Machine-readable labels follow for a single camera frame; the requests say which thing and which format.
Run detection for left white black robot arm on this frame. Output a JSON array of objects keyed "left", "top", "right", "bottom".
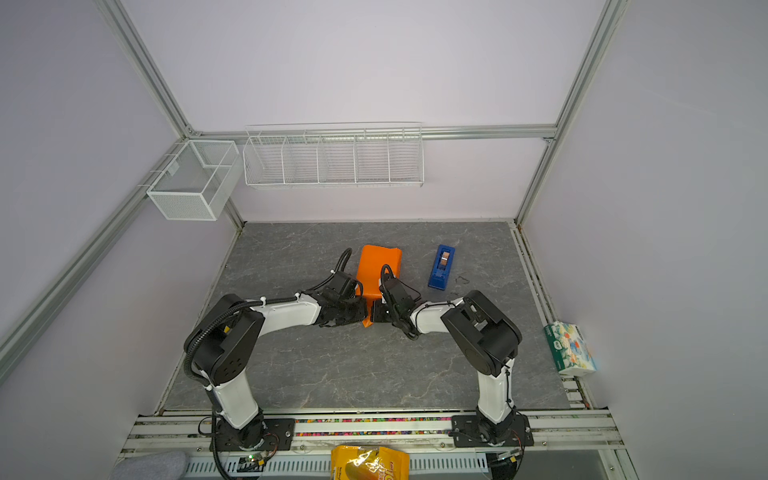
[{"left": 183, "top": 248, "right": 367, "bottom": 433}]

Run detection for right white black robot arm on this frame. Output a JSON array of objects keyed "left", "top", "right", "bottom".
[{"left": 379, "top": 265, "right": 523, "bottom": 443}]

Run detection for blue tape dispenser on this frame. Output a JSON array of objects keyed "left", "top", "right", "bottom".
[{"left": 428, "top": 244, "right": 455, "bottom": 290}]

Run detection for yellow snack bag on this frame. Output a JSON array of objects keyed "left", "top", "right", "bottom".
[{"left": 330, "top": 445, "right": 410, "bottom": 480}]

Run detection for green white tissue pack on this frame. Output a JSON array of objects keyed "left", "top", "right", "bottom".
[{"left": 544, "top": 322, "right": 597, "bottom": 377}]

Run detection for white mesh square basket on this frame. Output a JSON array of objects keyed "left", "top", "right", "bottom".
[{"left": 147, "top": 140, "right": 244, "bottom": 221}]

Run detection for grey cloth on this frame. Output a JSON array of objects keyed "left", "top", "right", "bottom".
[{"left": 109, "top": 451, "right": 189, "bottom": 480}]

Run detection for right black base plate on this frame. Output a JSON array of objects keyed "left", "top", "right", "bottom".
[{"left": 449, "top": 411, "right": 534, "bottom": 448}]

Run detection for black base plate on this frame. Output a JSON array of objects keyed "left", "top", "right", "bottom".
[
  {"left": 211, "top": 417, "right": 296, "bottom": 452},
  {"left": 449, "top": 411, "right": 534, "bottom": 448}
]

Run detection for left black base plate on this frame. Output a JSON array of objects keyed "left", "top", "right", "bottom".
[{"left": 211, "top": 417, "right": 296, "bottom": 452}]

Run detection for white wire long shelf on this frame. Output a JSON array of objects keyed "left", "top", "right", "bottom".
[{"left": 242, "top": 122, "right": 425, "bottom": 188}]

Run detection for white slotted cable duct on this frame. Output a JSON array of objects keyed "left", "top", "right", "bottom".
[{"left": 223, "top": 452, "right": 491, "bottom": 479}]

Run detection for aluminium rail frame base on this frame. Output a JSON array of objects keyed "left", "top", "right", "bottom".
[{"left": 119, "top": 410, "right": 626, "bottom": 458}]

